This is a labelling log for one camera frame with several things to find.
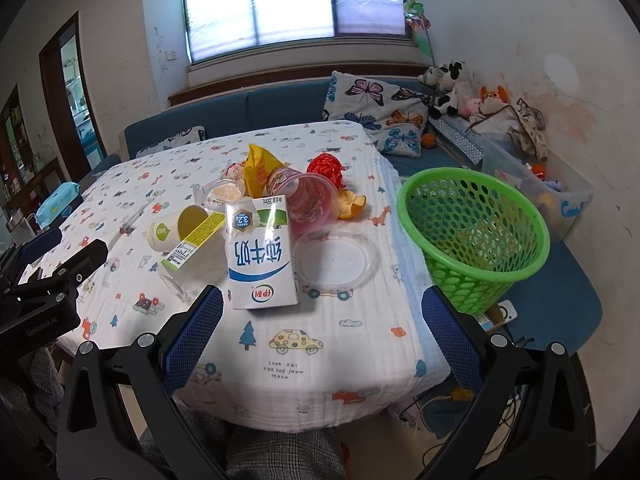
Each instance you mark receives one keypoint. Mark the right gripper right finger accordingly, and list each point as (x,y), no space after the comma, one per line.
(526,419)

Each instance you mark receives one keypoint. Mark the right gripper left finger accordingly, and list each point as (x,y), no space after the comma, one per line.
(95,436)

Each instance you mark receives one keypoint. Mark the clear bottle yellow label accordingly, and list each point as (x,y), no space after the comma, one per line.
(178,237)

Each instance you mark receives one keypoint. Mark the white blue milk carton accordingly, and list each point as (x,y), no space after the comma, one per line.
(259,253)

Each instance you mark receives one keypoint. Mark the clear jelly cup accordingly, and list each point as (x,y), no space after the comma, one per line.
(223,192)

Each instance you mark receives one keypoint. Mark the green plastic mesh basket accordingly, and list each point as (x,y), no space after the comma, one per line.
(479,236)

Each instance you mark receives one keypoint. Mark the yellow snack bag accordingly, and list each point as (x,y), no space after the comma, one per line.
(258,166)

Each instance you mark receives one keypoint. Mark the clear round plastic lid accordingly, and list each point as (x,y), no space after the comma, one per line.
(335,260)

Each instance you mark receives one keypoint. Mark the red printed plastic cup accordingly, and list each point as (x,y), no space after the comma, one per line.
(312,199)

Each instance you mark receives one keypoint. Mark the light blue wipes pack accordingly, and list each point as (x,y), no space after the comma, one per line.
(60,200)

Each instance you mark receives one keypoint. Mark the blue sofa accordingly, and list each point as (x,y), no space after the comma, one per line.
(559,302)

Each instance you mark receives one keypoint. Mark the printed white table cloth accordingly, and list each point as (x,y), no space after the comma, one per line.
(317,331)

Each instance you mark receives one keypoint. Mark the small butterfly cushion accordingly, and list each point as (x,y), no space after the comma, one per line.
(189,136)

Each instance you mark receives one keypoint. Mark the clear plastic toy bin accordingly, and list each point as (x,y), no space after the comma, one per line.
(559,193)

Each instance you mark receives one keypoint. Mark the beige printed cloth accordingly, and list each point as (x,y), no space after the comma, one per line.
(518,129)

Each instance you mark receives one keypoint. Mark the small orange ball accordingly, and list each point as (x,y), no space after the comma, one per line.
(429,141)

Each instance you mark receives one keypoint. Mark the pink plush toy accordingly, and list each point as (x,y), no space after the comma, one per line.
(469,107)

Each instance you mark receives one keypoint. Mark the window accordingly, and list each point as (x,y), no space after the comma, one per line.
(218,27)

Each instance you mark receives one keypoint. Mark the orange fox plush toy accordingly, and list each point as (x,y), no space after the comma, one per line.
(492,100)

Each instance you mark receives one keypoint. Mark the butterfly print pillow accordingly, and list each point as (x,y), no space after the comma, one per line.
(394,117)

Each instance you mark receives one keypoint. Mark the cow plush toy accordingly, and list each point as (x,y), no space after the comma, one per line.
(454,92)

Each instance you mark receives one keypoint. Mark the grey plush toy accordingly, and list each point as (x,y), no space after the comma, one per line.
(433,76)

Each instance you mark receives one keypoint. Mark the colourful pinwheel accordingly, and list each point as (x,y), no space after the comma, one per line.
(420,26)

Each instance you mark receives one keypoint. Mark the wooden door frame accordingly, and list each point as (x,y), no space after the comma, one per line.
(68,104)

